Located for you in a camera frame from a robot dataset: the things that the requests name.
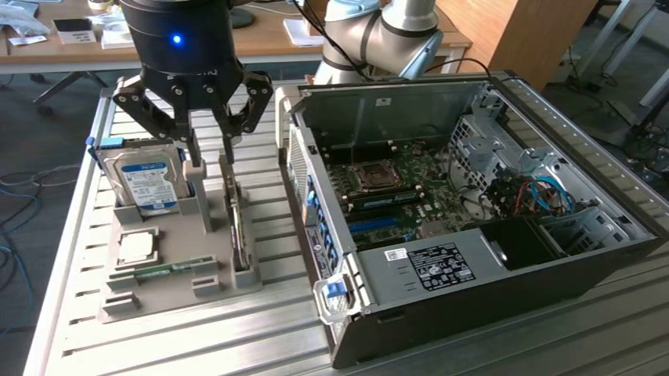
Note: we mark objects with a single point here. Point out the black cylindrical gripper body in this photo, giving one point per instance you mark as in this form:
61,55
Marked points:
180,58

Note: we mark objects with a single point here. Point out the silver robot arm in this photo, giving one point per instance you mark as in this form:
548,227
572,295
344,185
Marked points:
386,35

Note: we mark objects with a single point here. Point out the flat white box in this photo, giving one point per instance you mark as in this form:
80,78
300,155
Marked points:
116,37

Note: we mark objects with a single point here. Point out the wooden desk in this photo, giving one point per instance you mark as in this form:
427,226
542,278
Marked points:
271,43

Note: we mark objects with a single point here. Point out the black monitor stand base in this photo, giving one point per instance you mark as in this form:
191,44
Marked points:
241,17

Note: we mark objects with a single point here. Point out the hard disk with blue label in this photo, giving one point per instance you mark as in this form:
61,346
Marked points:
148,180

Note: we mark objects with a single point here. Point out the roll of tape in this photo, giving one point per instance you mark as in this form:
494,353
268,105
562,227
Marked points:
98,4

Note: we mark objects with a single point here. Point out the white box with black top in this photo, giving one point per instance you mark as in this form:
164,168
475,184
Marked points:
74,30

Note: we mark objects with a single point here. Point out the CPU socket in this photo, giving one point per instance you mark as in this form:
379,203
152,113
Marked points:
376,175

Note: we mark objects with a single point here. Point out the upright hard drive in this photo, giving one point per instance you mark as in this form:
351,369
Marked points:
236,219

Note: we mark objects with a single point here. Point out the clear plastic bag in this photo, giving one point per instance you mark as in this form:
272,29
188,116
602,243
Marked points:
20,19

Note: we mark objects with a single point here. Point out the silver CPU chip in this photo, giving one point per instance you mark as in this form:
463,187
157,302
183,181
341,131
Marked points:
136,248

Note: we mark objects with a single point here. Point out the installed RAM stick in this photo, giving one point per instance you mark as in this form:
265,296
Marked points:
383,199

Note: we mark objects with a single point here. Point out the blue expansion slot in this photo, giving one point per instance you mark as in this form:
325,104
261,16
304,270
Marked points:
373,226

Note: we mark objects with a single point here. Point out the green RAM stick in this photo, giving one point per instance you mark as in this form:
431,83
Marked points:
172,268

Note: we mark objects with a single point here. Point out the green motherboard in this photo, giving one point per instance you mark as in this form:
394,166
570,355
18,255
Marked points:
434,188

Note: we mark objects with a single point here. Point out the grey parts rack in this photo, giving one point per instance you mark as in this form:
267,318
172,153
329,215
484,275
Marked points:
183,282

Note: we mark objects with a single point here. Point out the metal disk bay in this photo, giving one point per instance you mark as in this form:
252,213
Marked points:
483,149

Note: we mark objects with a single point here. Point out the blue case latch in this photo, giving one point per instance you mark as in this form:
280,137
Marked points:
332,291

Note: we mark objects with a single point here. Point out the grey power supply unit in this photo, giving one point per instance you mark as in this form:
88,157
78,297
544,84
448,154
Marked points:
418,266

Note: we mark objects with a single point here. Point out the wooden cabinet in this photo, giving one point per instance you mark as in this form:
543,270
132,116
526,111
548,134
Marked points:
516,35

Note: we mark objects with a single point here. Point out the open black PC case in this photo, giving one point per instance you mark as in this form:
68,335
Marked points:
470,297

